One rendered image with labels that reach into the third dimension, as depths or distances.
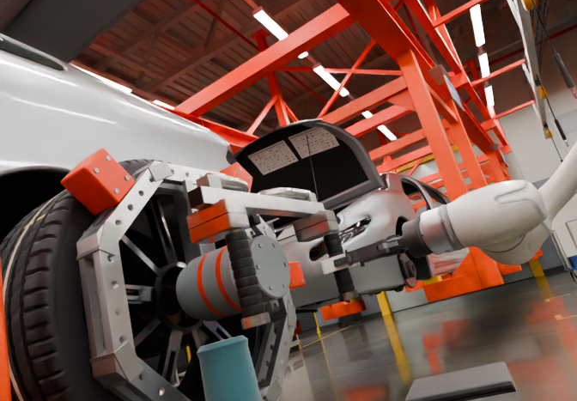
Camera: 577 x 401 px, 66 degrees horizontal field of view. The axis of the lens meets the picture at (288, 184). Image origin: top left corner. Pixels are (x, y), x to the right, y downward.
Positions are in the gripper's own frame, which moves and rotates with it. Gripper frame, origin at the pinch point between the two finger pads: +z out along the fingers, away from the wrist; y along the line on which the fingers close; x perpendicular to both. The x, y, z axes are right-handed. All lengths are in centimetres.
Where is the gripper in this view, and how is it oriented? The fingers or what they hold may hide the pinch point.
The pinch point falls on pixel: (339, 263)
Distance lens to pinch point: 99.8
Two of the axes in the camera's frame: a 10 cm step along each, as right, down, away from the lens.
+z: -8.1, 3.6, 4.7
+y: 5.3, 1.0, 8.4
